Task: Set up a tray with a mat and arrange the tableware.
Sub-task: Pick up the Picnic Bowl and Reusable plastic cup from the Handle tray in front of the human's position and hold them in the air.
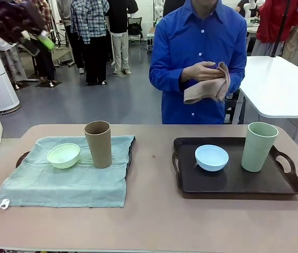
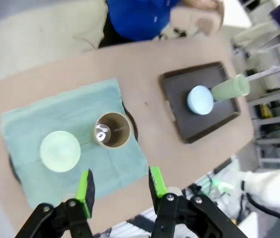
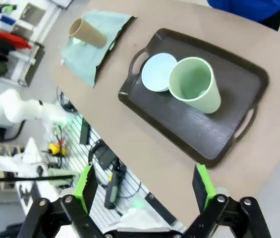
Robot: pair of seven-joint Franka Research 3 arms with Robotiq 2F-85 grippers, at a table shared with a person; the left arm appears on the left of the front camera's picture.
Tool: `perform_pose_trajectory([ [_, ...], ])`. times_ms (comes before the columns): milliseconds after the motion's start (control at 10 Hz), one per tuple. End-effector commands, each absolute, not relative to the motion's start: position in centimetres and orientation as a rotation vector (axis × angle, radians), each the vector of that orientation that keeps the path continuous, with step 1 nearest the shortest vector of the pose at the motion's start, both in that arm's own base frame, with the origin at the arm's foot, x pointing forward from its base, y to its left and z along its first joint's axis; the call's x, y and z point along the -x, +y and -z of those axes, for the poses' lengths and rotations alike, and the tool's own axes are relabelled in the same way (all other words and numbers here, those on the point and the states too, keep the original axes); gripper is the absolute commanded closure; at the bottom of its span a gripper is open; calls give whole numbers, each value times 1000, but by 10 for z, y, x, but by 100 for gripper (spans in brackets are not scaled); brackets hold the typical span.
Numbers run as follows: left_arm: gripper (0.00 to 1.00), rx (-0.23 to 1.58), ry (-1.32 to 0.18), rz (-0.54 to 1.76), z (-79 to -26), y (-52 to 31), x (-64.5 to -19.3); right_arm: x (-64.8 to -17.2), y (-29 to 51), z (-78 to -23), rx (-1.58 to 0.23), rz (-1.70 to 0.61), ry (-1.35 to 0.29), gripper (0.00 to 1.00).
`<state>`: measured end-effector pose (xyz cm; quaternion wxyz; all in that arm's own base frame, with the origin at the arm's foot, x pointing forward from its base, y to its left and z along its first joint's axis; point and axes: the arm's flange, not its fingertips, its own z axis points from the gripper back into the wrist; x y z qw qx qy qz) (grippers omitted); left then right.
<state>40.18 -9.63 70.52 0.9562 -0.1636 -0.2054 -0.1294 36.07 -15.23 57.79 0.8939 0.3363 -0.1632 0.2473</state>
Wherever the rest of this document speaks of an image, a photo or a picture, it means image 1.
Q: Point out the person's right forearm blue sleeve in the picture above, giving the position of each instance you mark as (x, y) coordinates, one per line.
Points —
(164, 76)

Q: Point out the bystander in white top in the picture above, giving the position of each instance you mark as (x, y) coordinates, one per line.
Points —
(3, 46)

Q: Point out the tan cloth mat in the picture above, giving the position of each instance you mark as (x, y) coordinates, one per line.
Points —
(204, 91)

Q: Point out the person's right hand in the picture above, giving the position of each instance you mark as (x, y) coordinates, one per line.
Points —
(201, 72)

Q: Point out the bystander in red plaid shirt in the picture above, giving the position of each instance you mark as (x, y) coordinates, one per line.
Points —
(44, 60)

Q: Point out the pale green plastic bowl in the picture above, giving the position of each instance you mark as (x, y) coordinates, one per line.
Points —
(63, 158)

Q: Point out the white side table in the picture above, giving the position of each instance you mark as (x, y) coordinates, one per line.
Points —
(275, 84)

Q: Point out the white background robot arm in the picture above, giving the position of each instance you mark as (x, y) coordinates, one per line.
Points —
(247, 9)

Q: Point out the dark brown plastic serving tray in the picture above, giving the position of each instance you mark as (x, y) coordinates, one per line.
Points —
(233, 182)
(22, 158)

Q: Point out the tall mint green tumbler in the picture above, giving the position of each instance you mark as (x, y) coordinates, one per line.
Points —
(257, 150)

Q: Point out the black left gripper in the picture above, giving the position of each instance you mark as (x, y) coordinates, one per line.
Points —
(14, 18)

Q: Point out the teal cloth mat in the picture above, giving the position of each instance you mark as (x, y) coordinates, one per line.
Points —
(59, 187)

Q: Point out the person's left forearm blue sleeve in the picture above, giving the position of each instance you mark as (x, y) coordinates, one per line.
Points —
(237, 76)

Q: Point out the tall brown plastic tumbler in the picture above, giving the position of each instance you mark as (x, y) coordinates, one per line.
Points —
(98, 147)

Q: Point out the grey plastic step stool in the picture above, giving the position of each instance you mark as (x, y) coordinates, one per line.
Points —
(231, 110)

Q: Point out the bystander in blue plaid shirt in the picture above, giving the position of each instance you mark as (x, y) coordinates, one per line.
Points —
(90, 23)

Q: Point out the person in blue shirt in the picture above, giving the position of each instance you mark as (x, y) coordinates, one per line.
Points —
(191, 34)

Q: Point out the black camera stand pole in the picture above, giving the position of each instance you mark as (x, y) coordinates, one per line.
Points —
(280, 29)

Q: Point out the bystander in red jacket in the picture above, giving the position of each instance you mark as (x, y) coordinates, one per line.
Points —
(278, 21)

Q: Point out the black office chair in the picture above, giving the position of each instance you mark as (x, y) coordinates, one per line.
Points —
(135, 27)

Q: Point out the light blue plastic bowl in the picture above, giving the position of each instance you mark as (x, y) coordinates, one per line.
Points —
(212, 159)

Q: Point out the bystander in beige trousers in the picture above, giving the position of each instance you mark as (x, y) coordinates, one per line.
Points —
(119, 39)

